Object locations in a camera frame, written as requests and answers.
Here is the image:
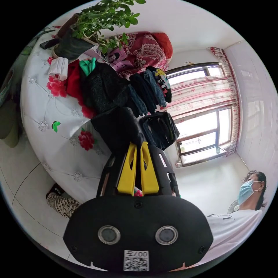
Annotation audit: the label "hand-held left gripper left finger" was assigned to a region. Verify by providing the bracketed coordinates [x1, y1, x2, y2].
[117, 142, 138, 195]

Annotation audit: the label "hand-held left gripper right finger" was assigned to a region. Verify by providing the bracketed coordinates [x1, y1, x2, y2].
[140, 142, 159, 194]

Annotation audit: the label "black pants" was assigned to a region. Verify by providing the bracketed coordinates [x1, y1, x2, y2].
[91, 106, 180, 157]

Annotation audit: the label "window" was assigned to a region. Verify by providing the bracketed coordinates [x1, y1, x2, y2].
[167, 62, 232, 167]

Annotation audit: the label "pile of clothes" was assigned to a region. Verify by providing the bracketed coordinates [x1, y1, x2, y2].
[66, 57, 173, 119]

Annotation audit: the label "white fan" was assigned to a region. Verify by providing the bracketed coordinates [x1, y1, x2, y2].
[227, 200, 240, 215]

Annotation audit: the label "pink flowered sheer curtain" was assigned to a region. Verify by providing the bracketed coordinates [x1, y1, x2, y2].
[165, 46, 242, 157]

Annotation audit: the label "person's body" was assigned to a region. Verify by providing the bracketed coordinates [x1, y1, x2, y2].
[45, 170, 269, 268]

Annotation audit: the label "bed with white flowered sheet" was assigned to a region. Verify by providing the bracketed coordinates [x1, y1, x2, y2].
[20, 25, 114, 204]

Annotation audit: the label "pink printed bag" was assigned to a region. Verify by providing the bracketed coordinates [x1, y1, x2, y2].
[107, 46, 131, 72]

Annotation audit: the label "red patterned rolled quilt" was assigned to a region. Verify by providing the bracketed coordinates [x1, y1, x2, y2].
[112, 32, 173, 75]

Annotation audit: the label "white folded cloth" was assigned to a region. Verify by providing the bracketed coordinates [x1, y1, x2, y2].
[47, 57, 69, 81]

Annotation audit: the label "green potted plant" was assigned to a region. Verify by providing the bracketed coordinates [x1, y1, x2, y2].
[53, 0, 146, 62]

